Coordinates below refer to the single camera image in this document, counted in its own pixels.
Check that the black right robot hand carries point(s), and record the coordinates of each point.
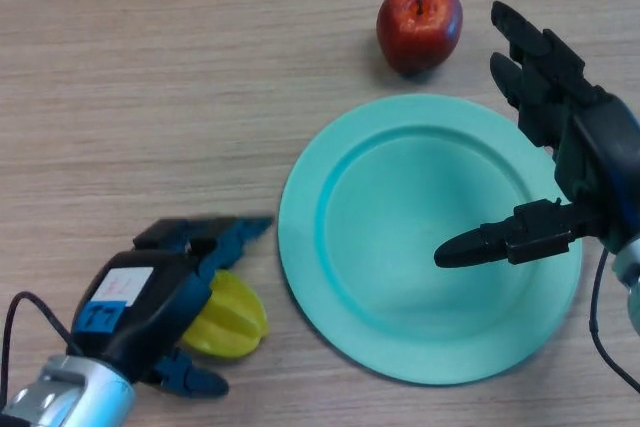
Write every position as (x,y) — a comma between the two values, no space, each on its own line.
(600,147)

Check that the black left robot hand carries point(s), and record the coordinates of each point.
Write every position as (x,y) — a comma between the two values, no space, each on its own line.
(145,307)

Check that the yellow starfruit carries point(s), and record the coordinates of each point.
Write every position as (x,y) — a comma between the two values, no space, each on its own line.
(230,317)

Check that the green round plate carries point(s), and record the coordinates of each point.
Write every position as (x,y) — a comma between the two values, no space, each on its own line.
(390,197)

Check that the red apple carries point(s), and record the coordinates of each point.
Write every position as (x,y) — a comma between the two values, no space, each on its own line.
(417,34)

